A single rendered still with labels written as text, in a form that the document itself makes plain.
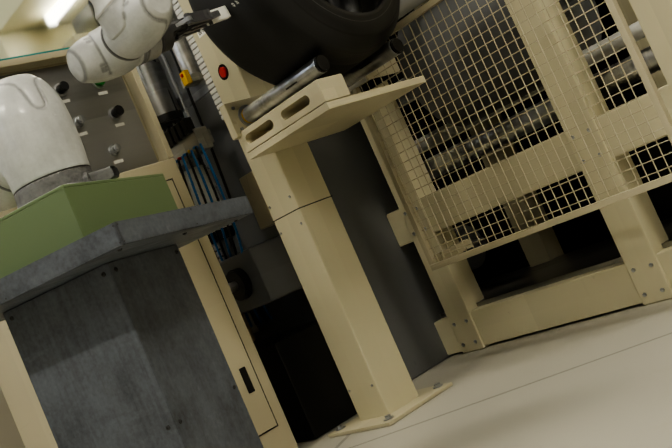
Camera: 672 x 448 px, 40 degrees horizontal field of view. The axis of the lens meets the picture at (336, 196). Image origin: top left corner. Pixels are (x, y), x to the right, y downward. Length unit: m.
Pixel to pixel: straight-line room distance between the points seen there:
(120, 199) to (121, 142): 0.93
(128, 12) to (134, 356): 0.67
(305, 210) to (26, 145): 0.98
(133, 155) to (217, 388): 1.03
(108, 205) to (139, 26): 0.39
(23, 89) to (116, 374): 0.56
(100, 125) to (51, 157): 0.87
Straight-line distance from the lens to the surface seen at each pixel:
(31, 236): 1.69
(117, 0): 1.93
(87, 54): 2.02
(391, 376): 2.62
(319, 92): 2.25
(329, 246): 2.58
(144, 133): 2.73
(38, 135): 1.82
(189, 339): 1.81
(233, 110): 2.52
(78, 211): 1.64
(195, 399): 1.76
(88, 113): 2.68
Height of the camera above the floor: 0.46
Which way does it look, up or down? 3 degrees up
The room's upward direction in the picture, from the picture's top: 24 degrees counter-clockwise
